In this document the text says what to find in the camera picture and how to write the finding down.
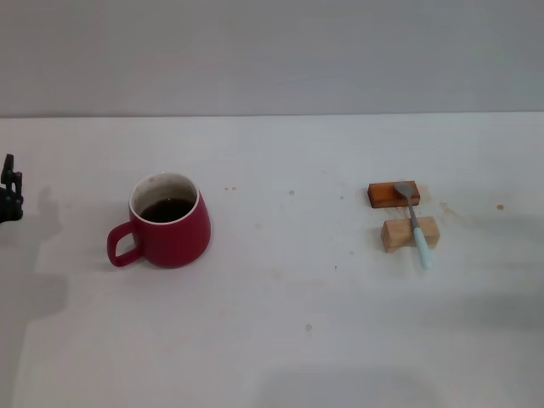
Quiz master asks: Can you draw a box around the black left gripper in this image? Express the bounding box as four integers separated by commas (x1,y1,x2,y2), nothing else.
0,153,25,225

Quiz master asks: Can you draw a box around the red ceramic coffee cup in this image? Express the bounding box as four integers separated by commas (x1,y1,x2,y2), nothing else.
105,171,213,269

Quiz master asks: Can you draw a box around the spoon with light blue handle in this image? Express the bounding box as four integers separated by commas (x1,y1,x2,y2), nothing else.
393,181,434,270

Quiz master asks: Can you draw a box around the light wooden spoon rest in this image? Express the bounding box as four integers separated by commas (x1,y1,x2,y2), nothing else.
381,215,440,255

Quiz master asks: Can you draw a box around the dark orange wooden block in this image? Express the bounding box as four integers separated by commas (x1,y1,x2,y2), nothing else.
367,180,422,210

